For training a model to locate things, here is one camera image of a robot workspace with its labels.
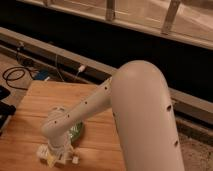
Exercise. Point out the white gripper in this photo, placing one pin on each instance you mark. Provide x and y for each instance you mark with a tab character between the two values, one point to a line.
59	155

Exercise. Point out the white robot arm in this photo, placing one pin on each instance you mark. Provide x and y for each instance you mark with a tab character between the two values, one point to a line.
139	98

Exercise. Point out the green ceramic bowl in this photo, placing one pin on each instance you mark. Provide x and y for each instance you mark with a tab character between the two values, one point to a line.
76	131

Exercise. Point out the black object at left edge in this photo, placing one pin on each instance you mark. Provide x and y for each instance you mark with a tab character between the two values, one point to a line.
5	109

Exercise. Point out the blue box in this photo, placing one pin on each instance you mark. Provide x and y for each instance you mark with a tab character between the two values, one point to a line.
41	75

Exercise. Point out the wooden window frame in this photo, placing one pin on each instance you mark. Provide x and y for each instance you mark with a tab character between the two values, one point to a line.
187	21

